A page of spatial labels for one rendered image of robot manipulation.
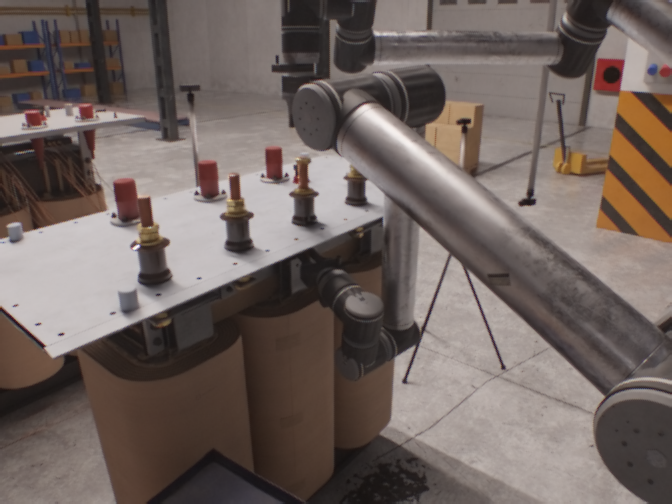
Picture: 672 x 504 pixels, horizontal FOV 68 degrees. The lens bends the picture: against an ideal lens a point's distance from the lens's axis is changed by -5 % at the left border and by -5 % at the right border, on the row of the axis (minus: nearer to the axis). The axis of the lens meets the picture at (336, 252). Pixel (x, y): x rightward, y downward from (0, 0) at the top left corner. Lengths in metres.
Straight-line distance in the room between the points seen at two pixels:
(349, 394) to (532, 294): 1.49
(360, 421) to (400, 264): 1.09
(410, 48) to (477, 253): 0.88
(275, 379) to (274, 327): 0.20
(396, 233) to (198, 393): 0.71
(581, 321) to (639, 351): 0.09
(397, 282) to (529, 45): 0.85
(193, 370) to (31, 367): 1.80
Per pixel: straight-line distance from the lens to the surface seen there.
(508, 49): 1.75
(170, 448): 1.60
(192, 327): 1.47
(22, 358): 3.15
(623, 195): 6.24
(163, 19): 11.27
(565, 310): 0.86
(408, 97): 1.23
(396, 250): 1.42
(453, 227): 0.92
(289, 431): 1.96
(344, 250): 2.04
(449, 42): 1.68
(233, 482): 1.42
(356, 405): 2.31
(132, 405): 1.53
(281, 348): 1.74
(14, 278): 1.48
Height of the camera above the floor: 1.90
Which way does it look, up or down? 22 degrees down
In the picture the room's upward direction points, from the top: straight up
